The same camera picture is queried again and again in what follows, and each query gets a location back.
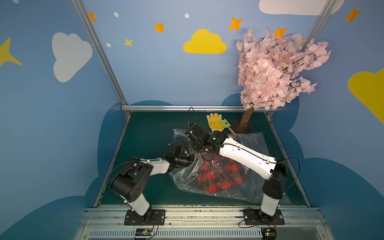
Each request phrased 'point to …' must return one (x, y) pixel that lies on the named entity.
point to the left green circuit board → (143, 232)
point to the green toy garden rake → (226, 125)
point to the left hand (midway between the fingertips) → (205, 162)
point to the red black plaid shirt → (218, 172)
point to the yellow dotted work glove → (213, 121)
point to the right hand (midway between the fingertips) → (192, 144)
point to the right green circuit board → (269, 233)
